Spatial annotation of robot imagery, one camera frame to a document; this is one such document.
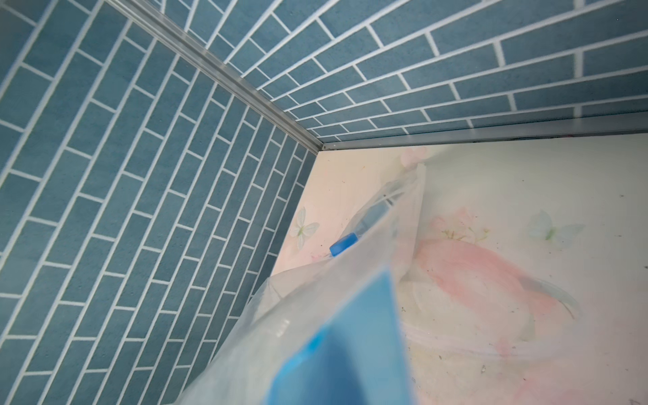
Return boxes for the clear vacuum bag blue zip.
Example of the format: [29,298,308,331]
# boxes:
[178,165,426,404]

